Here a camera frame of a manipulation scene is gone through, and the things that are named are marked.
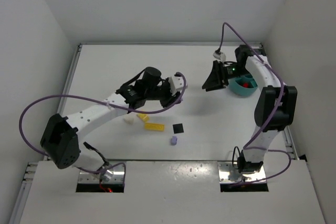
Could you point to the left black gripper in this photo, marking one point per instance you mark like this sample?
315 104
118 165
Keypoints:
165 97

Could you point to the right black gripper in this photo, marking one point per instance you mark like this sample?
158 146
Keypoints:
221 74

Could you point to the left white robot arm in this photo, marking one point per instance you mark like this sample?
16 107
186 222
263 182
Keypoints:
64 137

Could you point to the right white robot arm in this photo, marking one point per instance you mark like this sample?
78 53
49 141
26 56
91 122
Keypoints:
274 110

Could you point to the yellow lego slope brick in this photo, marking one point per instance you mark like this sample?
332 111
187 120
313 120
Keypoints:
143 117

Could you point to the teal round divided container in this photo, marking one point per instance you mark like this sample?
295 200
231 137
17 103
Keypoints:
235 85

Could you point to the yellow long lego plate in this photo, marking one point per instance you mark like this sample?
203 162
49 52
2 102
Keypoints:
154 127

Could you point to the black square lego plate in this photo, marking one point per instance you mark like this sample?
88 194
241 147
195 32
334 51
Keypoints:
178 128

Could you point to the white lego piece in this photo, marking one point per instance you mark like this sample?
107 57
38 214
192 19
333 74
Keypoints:
129 120

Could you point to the purple lego brick sideways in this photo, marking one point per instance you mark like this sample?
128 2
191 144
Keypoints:
173 140

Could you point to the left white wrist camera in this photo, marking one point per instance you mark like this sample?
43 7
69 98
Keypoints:
176 84

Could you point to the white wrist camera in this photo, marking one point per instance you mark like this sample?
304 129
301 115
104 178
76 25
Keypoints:
176 84
220 56

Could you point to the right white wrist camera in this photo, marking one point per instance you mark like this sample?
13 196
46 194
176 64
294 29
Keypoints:
220 56

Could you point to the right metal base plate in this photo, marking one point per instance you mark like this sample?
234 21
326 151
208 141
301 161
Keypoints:
229 175

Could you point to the metal base plate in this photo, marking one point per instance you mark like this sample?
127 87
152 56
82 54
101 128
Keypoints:
114 175
229 175

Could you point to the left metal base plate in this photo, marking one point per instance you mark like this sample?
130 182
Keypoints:
114 175

